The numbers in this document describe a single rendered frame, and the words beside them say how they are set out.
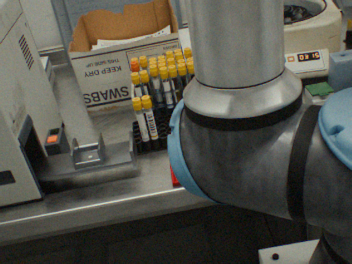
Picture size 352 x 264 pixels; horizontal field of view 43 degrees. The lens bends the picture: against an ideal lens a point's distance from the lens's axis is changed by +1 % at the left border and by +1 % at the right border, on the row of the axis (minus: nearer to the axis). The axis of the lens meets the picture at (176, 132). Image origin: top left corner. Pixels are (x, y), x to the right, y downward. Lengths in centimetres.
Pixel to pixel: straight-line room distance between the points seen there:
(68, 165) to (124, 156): 10
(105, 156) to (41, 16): 64
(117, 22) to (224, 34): 88
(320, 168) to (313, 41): 64
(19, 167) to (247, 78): 48
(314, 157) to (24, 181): 53
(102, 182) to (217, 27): 48
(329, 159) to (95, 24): 94
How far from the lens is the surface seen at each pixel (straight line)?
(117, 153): 79
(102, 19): 124
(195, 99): 42
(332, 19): 103
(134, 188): 77
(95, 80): 100
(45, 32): 135
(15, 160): 77
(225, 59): 39
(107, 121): 98
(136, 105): 79
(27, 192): 81
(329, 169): 40
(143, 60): 95
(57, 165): 81
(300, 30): 100
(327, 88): 84
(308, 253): 59
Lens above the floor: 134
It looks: 32 degrees down
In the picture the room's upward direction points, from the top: 11 degrees counter-clockwise
